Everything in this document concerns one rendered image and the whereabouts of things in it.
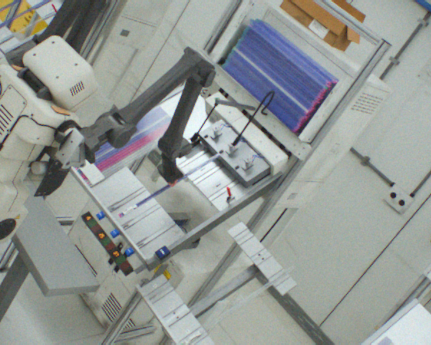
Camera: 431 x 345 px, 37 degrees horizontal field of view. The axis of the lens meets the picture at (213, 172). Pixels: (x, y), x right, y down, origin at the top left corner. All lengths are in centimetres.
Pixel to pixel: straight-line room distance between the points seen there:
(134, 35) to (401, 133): 174
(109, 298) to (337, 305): 172
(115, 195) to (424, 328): 135
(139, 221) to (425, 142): 202
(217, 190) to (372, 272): 172
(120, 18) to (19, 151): 175
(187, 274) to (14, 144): 112
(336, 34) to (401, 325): 136
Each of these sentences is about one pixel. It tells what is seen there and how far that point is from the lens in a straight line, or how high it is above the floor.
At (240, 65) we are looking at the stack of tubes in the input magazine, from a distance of 288.
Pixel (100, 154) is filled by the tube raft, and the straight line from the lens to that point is 289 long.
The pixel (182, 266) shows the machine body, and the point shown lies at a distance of 289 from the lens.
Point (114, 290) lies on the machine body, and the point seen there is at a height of 25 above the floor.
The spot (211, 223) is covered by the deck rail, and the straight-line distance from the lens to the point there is 265.
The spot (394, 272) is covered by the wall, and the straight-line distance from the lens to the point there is 414.
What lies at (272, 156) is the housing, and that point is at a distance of 274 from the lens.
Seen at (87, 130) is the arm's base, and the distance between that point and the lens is 202.
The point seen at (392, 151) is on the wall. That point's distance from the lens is 412.
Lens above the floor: 204
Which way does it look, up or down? 21 degrees down
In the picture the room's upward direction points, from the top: 34 degrees clockwise
